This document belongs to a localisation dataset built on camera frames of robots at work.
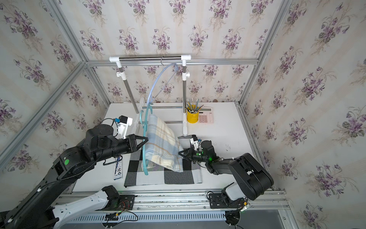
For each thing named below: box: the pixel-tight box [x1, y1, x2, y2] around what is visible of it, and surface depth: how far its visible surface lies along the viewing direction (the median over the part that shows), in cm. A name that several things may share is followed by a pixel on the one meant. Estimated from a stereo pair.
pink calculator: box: [198, 106, 214, 125], surface depth 110 cm
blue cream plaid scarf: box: [145, 114, 184, 173], surface depth 73 cm
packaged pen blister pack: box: [113, 156, 123, 181], surface depth 84 cm
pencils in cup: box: [184, 97, 204, 114], surface depth 106 cm
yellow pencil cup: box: [186, 110, 200, 124], surface depth 106 cm
